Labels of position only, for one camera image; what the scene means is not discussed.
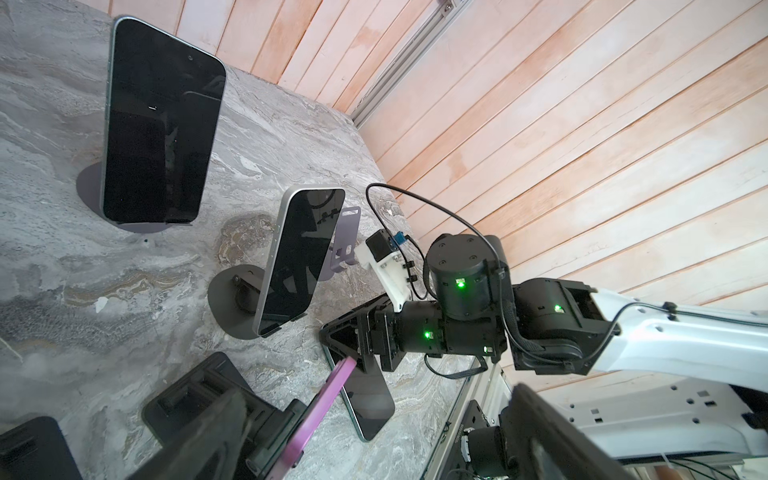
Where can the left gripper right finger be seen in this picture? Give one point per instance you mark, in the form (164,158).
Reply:
(537,442)

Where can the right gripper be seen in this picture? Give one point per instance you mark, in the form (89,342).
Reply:
(375,328)

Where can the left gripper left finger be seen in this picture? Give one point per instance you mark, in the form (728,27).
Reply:
(208,448)

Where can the black phone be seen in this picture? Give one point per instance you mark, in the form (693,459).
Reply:
(368,401)

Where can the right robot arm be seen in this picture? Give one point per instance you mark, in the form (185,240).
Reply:
(557,327)

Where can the black stand front centre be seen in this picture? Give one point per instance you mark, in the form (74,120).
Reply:
(181,403)

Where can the black stand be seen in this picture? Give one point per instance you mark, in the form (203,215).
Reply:
(181,403)
(37,449)

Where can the grey round stand centre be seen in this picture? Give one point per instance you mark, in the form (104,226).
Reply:
(233,297)

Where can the black stand front left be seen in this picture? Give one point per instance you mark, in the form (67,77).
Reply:
(37,449)

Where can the grey stand back centre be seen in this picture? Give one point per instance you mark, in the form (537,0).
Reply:
(93,190)

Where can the green phone back centre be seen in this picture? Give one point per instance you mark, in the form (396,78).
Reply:
(163,103)

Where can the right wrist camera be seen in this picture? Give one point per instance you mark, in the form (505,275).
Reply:
(380,254)

